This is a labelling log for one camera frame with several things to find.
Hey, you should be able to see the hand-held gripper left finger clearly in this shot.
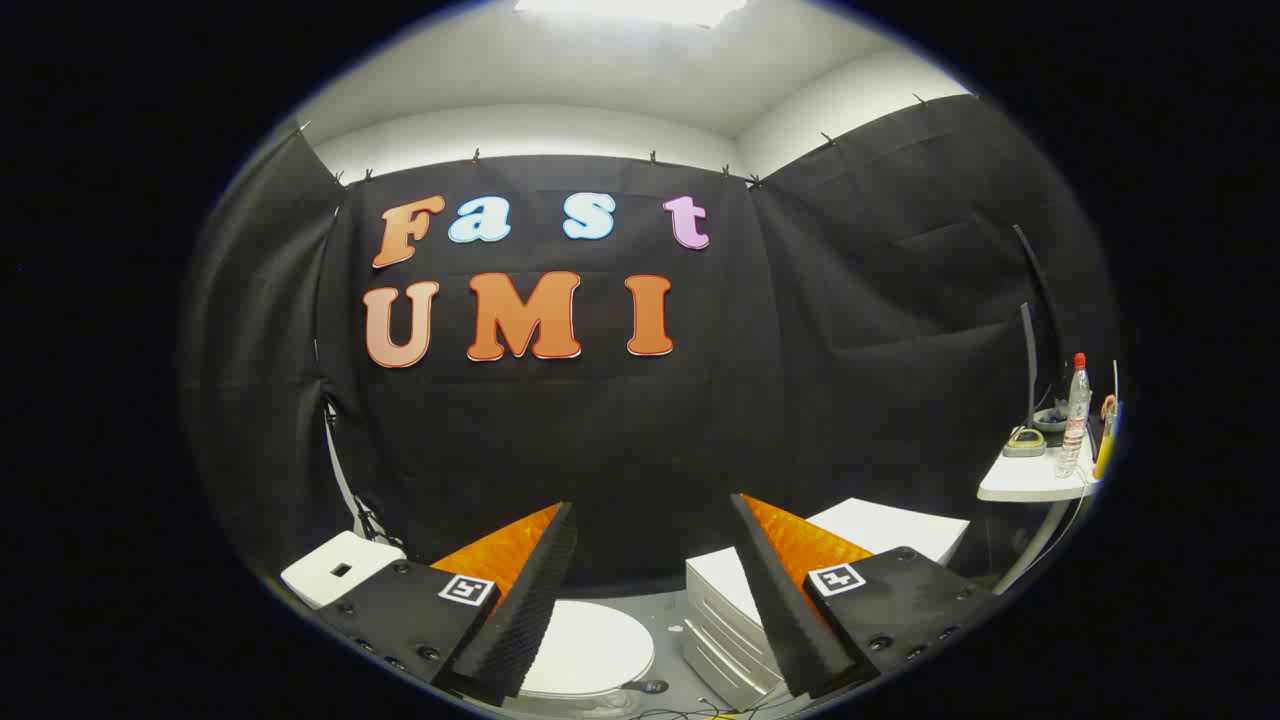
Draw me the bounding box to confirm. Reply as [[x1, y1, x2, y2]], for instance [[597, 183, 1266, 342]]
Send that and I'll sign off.
[[315, 502, 579, 707]]

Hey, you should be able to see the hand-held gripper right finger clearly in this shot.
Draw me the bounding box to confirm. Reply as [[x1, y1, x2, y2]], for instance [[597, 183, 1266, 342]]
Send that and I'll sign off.
[[730, 493, 998, 701]]

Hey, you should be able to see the white drawer cabinet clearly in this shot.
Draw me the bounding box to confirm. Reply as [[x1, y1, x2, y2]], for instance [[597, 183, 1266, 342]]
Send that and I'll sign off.
[[684, 497, 971, 713]]

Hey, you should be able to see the black backdrop cloth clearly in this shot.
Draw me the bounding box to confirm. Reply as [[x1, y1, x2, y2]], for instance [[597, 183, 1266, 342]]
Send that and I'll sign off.
[[185, 95, 1116, 601]]

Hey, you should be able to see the white box with slot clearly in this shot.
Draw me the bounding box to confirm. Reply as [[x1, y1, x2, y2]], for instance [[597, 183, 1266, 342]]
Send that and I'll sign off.
[[280, 530, 407, 611]]

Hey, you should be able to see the white pole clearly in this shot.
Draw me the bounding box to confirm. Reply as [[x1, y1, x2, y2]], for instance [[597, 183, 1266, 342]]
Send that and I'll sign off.
[[320, 398, 369, 546]]

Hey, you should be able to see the white side table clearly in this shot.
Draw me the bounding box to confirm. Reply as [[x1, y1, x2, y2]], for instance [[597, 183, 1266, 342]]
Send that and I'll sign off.
[[978, 430, 1106, 596]]

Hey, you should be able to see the clear plastic bottle red cap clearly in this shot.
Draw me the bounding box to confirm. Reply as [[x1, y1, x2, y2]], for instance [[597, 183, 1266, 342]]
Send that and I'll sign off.
[[1056, 352, 1093, 479]]

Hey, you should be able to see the yellow stick tool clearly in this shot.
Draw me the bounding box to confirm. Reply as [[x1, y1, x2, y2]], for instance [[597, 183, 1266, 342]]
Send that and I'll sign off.
[[1094, 398, 1123, 482]]

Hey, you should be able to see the ceiling light panel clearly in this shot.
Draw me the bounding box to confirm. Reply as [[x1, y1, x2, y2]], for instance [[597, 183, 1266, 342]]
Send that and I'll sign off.
[[514, 0, 749, 29]]

